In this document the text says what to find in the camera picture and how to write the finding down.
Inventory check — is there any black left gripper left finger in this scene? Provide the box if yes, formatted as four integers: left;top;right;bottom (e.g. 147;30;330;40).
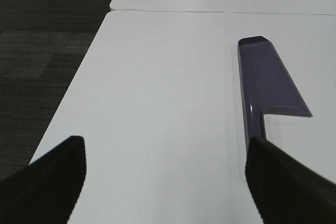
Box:
1;136;87;223

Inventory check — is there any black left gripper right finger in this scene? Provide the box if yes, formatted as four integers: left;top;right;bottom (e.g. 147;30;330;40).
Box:
245;137;335;223

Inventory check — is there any purple plastic dustpan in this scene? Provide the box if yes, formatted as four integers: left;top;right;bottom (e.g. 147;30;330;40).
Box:
237;36;312;145

